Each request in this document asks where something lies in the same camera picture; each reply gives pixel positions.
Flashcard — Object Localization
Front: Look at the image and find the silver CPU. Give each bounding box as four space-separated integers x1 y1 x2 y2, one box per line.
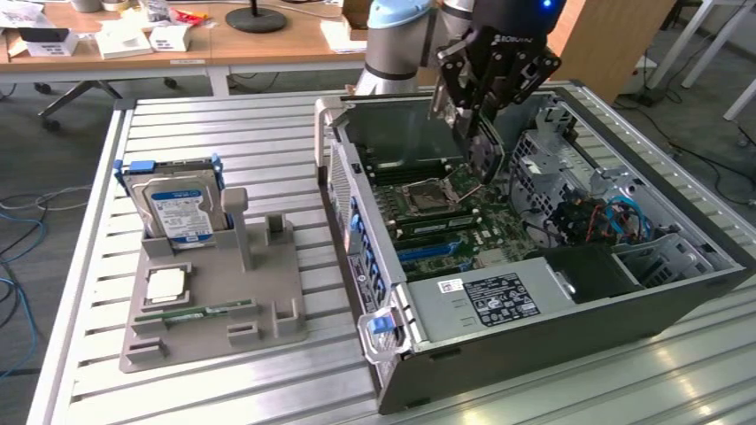
144 268 191 305

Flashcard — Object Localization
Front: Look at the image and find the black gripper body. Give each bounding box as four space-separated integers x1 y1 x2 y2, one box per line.
464 0 574 90

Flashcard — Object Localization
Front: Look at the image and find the black and white box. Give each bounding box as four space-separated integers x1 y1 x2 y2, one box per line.
16 27 79 58

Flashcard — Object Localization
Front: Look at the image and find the red wire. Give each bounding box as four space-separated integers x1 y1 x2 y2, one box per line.
584 204 611 243

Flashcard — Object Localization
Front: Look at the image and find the blue floor cable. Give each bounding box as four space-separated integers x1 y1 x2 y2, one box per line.
0 212 47 378

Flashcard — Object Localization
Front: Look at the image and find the white paper stack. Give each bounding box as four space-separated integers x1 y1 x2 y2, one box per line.
320 19 368 55

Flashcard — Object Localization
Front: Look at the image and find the grey floor cable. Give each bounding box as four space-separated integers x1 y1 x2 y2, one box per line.
0 185 94 213

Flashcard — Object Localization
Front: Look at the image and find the red packet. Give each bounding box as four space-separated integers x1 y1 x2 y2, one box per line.
171 8 212 26

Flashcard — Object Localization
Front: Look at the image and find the black wire bundle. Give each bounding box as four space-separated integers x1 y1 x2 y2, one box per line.
523 198 594 250

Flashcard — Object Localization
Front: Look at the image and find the metal socket cover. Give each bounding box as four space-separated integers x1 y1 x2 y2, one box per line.
442 161 492 204

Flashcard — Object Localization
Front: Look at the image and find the grey parts rack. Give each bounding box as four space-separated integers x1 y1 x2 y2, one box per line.
119 188 312 375

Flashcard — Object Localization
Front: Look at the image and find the wooden desk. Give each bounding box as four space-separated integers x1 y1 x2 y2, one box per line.
0 3 214 97
210 0 451 97

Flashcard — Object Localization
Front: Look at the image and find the wooden cabinet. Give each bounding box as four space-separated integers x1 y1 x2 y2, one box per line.
546 0 679 104

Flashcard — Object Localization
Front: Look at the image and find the brown cardboard box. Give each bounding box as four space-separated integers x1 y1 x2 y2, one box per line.
342 0 374 30

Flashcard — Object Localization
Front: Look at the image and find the small printed white box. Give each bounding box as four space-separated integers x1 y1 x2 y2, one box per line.
148 25 194 53

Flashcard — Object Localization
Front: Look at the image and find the white table frame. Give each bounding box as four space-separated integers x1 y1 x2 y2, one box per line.
647 0 756 121

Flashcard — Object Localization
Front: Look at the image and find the bare green RAM stick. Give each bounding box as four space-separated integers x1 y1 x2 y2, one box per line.
134 299 254 321

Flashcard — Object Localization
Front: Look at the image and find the CPU socket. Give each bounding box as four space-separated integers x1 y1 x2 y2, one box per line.
400 179 455 217

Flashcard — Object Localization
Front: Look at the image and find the grey power supply unit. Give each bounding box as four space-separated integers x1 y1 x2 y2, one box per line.
404 258 579 345

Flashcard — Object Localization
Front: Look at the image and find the green motherboard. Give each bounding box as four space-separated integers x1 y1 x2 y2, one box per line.
366 152 543 283

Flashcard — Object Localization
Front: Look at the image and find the RAM stick with label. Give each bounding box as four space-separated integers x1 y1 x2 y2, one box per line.
391 214 482 238

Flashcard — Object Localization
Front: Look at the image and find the hard disk in blue caddy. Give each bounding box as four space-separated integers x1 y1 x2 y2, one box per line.
115 153 230 251

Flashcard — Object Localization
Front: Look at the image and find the white foam tray box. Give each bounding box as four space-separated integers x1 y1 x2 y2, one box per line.
95 29 155 60

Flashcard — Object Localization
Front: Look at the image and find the metal disk bay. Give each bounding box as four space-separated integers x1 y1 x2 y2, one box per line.
611 233 718 290

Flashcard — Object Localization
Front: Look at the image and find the grey chair base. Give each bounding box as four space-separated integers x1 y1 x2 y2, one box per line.
36 78 179 130

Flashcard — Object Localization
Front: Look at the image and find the black lamp base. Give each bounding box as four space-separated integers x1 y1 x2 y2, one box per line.
224 0 290 34

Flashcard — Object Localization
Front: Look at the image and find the blue expansion slot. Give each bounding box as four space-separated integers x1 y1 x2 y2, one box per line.
396 241 470 265

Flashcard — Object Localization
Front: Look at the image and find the dark grey PC case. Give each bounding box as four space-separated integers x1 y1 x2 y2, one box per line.
315 79 747 416

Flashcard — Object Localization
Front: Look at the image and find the blue wire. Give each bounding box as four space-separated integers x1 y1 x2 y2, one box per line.
606 194 656 243

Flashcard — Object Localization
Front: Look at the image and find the perforated metal drive cage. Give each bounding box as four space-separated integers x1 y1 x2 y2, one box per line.
504 130 599 236

